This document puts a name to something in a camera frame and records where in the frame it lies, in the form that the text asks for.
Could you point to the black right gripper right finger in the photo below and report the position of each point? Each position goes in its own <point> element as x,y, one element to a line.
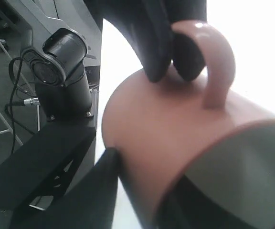
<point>194,205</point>

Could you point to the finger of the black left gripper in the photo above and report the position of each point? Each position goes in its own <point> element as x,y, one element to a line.
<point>145,26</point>
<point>187,58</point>

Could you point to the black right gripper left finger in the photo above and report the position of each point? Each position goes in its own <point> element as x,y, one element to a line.
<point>91,203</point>

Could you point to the pink ceramic mug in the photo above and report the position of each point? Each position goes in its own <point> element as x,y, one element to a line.
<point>170,129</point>

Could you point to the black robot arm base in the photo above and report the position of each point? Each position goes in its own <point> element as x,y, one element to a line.
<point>57,65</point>

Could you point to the black mounting bracket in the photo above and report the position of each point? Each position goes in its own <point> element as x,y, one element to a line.
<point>51,163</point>

